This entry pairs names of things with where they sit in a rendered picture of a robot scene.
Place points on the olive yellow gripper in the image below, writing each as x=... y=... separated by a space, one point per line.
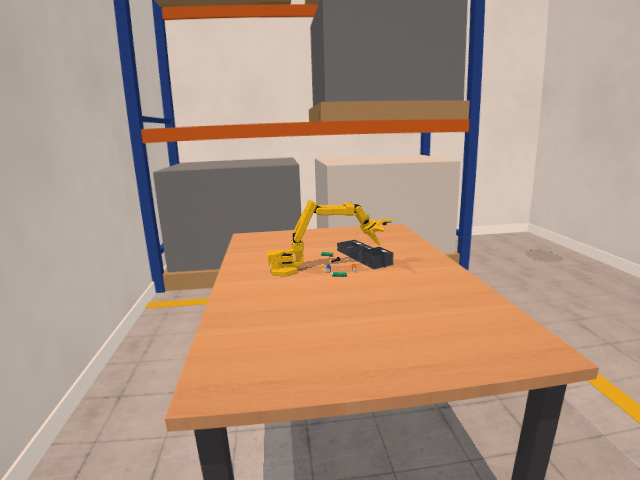
x=372 y=226

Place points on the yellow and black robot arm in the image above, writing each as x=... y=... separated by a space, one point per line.
x=277 y=257

